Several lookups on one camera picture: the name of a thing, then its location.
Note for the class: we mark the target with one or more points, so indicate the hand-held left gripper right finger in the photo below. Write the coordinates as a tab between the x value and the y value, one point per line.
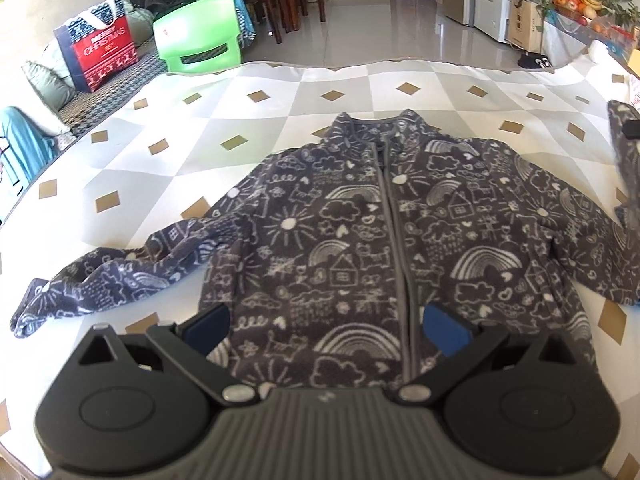
447	332

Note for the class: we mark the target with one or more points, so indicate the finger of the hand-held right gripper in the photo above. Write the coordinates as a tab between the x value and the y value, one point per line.
632	129

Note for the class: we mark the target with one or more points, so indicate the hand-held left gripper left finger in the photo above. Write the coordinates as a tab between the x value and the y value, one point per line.
207	329

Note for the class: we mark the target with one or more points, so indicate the grey doodle print fleece jacket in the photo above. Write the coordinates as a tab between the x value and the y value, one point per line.
350	220

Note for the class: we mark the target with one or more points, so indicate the printed white paper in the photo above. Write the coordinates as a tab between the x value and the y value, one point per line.
635	91

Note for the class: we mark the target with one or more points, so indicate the cloth covered side table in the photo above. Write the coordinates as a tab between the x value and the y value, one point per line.
565	40

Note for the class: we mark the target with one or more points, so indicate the pair of black slippers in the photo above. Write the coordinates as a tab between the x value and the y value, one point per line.
535	61

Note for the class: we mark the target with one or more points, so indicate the white freezer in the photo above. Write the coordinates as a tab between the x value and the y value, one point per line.
492	5

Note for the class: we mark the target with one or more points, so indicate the diamond pattern table cover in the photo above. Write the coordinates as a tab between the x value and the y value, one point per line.
200	110

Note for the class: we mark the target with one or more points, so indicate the teal cartoon print cloth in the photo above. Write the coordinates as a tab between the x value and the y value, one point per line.
25	150

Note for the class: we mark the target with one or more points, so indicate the grey-green cushions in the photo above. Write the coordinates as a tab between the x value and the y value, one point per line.
110	90

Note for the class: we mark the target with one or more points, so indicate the green cushion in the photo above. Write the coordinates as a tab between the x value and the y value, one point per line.
139	25
50	87

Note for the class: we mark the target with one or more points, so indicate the red and navy gift bag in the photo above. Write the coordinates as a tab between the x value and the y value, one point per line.
102	52

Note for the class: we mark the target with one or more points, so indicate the green plastic chair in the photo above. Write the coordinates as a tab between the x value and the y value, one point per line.
195	30

